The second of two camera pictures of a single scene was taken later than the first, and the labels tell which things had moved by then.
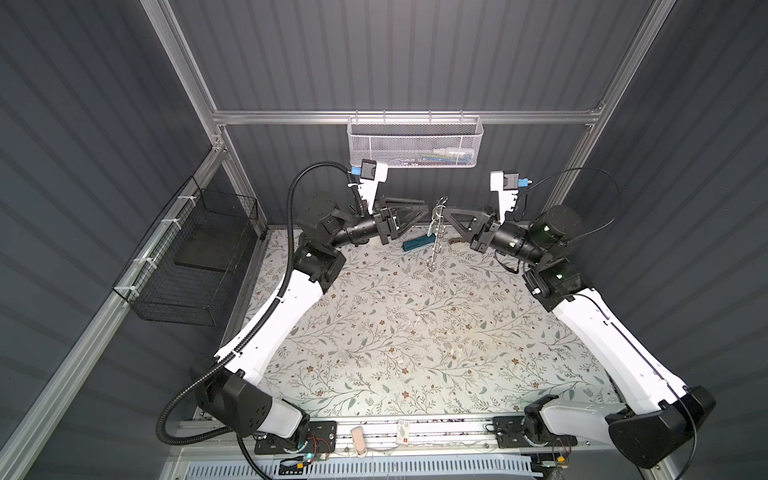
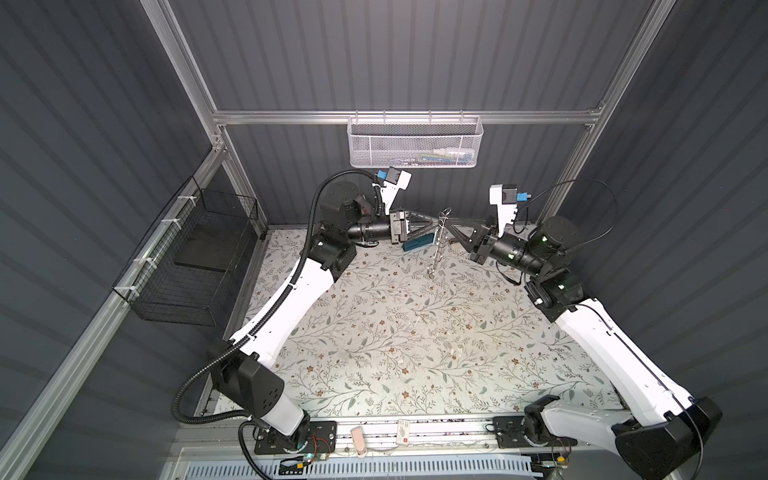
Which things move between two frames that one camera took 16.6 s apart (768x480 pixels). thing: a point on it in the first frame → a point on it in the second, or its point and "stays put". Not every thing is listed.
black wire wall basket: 182,260 stays put
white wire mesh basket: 415,142 stays put
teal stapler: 418,242 stays put
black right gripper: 483,227 → 485,245
